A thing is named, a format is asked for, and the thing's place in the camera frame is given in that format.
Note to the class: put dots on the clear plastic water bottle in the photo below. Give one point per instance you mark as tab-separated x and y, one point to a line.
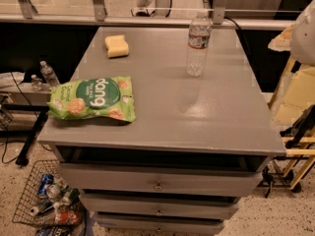
198	42

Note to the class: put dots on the yellow sponge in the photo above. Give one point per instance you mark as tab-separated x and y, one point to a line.
116	46

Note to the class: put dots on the blue soda can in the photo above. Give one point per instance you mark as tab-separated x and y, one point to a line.
45	181

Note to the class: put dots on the small bottle on side table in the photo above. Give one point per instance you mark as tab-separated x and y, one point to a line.
49	74

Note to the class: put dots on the lying bottle on side table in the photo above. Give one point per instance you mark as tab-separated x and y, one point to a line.
38	84

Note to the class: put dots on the grey drawer cabinet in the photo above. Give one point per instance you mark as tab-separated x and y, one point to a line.
196	147

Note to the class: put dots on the green dong snack bag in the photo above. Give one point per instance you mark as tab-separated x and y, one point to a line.
84	99

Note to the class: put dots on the red orange can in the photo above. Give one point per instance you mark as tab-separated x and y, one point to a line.
67	217

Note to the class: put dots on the silver can in basket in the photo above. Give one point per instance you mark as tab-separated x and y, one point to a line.
54	192

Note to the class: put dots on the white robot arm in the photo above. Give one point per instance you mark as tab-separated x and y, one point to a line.
299	38

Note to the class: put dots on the green can in basket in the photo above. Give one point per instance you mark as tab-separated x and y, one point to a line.
70	195

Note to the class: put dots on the black side table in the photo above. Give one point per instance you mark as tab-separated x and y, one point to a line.
23	110

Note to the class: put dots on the metal railing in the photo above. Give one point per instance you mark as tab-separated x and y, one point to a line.
175	13

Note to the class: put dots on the wire basket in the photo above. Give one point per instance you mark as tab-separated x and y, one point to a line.
38	212

